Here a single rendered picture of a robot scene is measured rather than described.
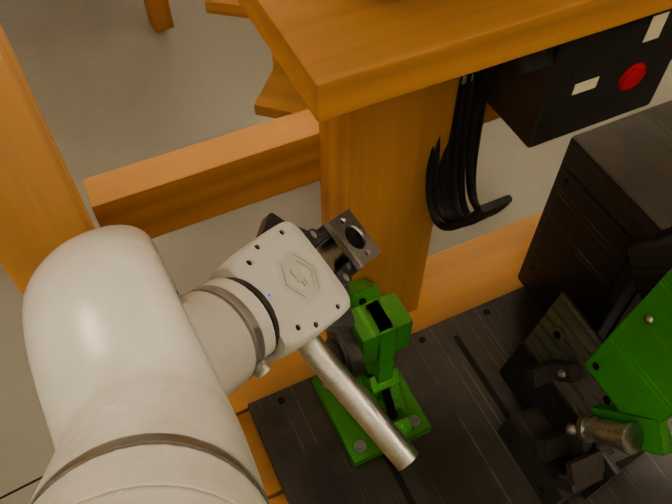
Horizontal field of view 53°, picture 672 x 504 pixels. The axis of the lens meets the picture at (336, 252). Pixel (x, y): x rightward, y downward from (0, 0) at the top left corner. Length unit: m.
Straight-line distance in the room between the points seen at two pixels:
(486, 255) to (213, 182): 0.59
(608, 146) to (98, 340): 0.75
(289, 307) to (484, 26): 0.28
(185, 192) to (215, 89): 2.12
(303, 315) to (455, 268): 0.69
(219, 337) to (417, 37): 0.28
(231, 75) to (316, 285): 2.47
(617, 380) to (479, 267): 0.41
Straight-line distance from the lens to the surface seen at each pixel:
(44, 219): 0.70
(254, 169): 0.86
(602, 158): 0.95
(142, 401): 0.29
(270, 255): 0.57
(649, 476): 1.12
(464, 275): 1.22
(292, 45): 0.56
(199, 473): 0.22
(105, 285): 0.38
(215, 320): 0.49
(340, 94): 0.54
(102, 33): 3.40
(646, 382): 0.90
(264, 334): 0.52
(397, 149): 0.81
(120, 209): 0.84
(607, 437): 0.92
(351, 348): 0.82
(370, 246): 0.67
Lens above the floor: 1.87
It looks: 54 degrees down
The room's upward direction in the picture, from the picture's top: straight up
